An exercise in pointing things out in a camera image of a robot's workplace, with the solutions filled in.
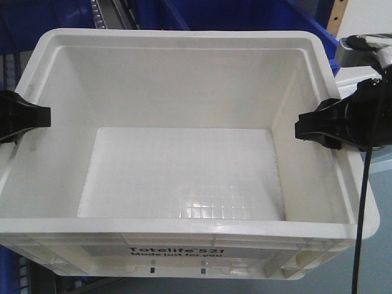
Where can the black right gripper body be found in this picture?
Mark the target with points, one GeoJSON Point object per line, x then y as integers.
{"type": "Point", "coordinates": [367, 114]}

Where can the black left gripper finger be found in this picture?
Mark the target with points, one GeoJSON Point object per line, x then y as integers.
{"type": "Point", "coordinates": [19, 116]}

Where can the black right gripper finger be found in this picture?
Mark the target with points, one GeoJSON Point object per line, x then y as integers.
{"type": "Point", "coordinates": [324, 125]}

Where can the white plastic tote bin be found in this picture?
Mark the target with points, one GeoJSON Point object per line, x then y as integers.
{"type": "Point", "coordinates": [173, 154]}

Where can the large blue bin right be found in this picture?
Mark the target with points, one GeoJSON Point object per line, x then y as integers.
{"type": "Point", "coordinates": [231, 16]}

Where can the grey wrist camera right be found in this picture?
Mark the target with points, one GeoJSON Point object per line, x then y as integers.
{"type": "Point", "coordinates": [365, 50]}

